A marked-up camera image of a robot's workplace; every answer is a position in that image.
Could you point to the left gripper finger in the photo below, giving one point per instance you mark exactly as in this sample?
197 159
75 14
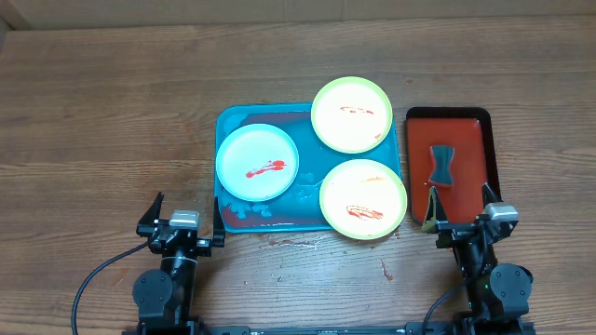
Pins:
153 212
218 224

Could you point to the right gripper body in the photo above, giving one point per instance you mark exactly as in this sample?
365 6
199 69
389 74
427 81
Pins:
456 235

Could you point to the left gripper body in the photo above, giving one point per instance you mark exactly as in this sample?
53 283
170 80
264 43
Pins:
203 247

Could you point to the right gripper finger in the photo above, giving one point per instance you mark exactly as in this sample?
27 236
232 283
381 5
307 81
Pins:
489 196
436 217

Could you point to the dark teal sponge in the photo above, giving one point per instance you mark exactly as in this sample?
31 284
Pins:
442 157

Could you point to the light blue plate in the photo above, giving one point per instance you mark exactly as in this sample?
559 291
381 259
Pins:
257 162

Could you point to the yellow-green plate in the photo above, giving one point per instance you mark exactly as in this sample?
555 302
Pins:
363 199
351 115

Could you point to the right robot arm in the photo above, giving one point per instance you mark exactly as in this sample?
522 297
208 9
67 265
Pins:
497 293

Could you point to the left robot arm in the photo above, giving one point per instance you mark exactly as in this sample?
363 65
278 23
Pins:
164 295

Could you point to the black tray with red water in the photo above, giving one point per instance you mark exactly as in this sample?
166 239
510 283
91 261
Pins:
469 131

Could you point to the teal plastic tray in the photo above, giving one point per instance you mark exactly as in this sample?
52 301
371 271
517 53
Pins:
297 209

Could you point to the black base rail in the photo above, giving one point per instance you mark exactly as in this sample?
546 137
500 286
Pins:
411 328

